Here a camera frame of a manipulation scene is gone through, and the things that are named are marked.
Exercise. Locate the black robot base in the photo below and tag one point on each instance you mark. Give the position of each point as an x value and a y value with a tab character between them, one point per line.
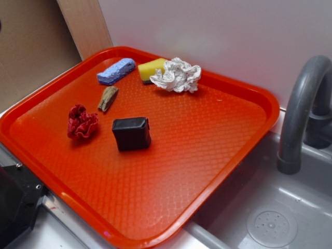
22	194

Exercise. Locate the black box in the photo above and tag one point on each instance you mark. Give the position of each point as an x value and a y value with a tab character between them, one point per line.
131	133

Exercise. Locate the orange plastic tray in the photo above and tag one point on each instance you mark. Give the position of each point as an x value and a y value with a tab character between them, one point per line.
138	198

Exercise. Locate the white crumpled paper towel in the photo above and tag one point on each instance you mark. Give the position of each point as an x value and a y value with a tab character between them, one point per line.
178	76

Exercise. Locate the yellow sponge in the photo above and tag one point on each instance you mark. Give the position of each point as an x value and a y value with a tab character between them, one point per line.
149	69

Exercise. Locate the brown wood piece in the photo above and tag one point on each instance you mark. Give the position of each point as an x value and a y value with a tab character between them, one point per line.
108	97

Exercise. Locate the blue sponge block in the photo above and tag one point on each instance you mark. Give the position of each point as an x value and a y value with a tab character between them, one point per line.
116	72

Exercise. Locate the grey toy sink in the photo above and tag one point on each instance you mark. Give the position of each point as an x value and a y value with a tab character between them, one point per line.
259	207

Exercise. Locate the wooden board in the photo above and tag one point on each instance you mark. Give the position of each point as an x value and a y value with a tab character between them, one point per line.
87	26

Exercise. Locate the grey toy faucet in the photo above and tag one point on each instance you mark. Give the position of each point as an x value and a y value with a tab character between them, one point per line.
308	114

